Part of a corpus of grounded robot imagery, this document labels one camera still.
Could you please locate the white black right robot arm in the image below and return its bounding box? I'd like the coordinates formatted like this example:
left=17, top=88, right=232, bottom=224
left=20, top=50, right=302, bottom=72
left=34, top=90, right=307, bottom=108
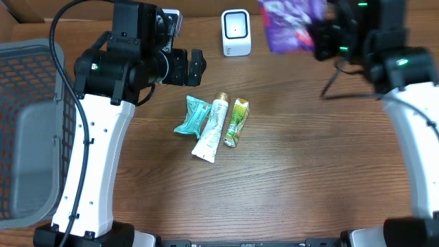
left=311, top=0, right=438, bottom=246

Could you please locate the teal snack packet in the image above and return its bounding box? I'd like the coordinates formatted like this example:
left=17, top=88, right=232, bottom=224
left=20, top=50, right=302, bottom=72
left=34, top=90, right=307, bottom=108
left=174, top=95, right=212, bottom=139

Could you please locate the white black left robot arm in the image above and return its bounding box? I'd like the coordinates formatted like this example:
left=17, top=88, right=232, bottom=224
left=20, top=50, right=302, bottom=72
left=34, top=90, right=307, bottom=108
left=33, top=1, right=206, bottom=247

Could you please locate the grey plastic basket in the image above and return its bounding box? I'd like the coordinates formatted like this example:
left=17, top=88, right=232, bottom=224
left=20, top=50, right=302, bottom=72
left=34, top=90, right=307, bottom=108
left=1, top=38, right=75, bottom=229

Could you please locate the green juice carton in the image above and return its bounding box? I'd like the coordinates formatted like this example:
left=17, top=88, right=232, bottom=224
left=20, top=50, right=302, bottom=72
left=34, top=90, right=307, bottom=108
left=224, top=98, right=250, bottom=148

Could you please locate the white barcode scanner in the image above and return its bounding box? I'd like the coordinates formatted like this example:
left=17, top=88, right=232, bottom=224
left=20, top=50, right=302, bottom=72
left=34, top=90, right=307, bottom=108
left=221, top=9, right=252, bottom=57

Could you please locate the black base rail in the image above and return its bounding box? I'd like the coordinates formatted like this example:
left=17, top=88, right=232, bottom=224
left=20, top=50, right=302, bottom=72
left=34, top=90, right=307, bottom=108
left=159, top=238, right=347, bottom=247

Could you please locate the purple pad package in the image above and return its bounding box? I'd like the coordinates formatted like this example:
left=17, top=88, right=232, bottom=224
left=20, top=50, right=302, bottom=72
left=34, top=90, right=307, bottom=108
left=258, top=0, right=327, bottom=54

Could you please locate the white tube gold cap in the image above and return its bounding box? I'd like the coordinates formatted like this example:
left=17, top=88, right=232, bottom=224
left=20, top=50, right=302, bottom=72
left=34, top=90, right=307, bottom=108
left=191, top=92, right=230, bottom=163

